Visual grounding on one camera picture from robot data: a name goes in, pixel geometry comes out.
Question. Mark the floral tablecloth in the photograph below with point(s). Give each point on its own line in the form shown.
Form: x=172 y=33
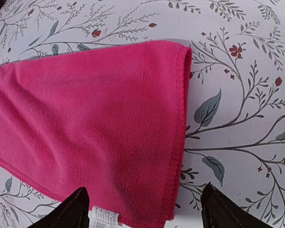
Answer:
x=236 y=108

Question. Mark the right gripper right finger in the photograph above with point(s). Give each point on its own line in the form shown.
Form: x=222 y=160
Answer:
x=218 y=211

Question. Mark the pink towel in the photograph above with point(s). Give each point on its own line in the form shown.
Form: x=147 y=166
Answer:
x=112 y=120

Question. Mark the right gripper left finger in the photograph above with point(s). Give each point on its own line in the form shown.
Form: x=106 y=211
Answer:
x=71 y=213

